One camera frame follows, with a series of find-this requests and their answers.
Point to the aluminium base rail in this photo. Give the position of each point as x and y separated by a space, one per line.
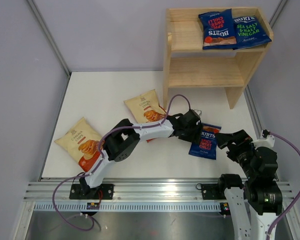
127 195

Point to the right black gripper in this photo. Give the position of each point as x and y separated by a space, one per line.
223 139

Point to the wooden two-tier shelf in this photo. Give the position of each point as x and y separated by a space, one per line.
187 65

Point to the cream orange cassava bag left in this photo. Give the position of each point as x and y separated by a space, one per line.
81 142

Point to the blue Burts chilli bag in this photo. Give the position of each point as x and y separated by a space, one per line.
207 145
218 30

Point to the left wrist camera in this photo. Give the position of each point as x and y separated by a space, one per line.
198 112

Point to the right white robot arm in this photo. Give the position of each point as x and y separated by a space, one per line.
256 203

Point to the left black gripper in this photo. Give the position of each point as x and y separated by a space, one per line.
195 137

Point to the blue Burts sea salt bag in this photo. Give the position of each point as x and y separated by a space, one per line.
249 32

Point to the cream orange cassava chips bag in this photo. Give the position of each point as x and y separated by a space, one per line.
146 109

